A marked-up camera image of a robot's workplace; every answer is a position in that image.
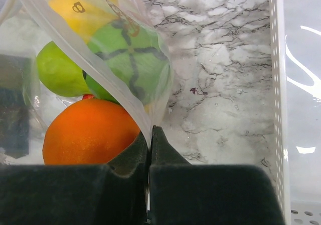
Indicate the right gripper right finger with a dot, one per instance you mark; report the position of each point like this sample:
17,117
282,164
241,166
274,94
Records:
182,193

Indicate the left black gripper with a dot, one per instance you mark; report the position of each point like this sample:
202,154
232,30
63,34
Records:
15,107

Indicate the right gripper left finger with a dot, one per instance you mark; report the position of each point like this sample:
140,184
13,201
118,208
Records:
109,193

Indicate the orange toy fruit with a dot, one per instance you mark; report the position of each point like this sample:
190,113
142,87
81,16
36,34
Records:
87,132

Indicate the green toy lime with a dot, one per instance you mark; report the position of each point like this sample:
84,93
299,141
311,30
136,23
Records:
59,73

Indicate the red toy apple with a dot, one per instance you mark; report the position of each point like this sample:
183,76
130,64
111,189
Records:
87,96

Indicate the clear dotted zip bag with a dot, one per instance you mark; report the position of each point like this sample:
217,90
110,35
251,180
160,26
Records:
28,25

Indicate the yellow toy banana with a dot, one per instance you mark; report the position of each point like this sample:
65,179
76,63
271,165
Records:
83,17

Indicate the green striped toy watermelon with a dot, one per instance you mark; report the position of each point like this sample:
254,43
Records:
137,60

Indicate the white perforated basket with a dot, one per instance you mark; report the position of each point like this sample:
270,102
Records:
295,53

